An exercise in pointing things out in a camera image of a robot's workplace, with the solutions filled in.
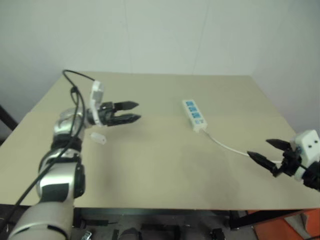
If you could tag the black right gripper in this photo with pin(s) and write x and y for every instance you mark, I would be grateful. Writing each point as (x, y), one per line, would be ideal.
(290, 161)

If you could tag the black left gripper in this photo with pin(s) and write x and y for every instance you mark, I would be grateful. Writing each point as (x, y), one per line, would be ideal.
(106, 113)

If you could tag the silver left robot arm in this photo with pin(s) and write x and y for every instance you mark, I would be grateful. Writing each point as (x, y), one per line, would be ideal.
(57, 185)

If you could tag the white plug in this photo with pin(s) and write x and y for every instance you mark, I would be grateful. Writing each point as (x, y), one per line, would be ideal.
(98, 138)

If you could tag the white power strip blue sockets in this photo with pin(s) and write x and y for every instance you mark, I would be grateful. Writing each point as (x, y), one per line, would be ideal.
(197, 121)

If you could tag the black slanted bar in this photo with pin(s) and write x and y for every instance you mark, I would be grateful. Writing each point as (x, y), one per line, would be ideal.
(7, 117)

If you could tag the dark rounded shape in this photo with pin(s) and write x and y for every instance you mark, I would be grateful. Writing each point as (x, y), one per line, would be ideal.
(130, 234)

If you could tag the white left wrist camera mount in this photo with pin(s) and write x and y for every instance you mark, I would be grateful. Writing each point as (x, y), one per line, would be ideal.
(96, 93)

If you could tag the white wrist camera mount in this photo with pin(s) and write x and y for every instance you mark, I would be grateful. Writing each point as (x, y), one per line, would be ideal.
(310, 142)
(96, 93)

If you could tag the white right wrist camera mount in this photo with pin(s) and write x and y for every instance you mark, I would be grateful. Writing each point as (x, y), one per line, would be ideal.
(310, 142)

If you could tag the black metal table frame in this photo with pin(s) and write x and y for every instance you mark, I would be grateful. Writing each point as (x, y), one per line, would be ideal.
(262, 217)

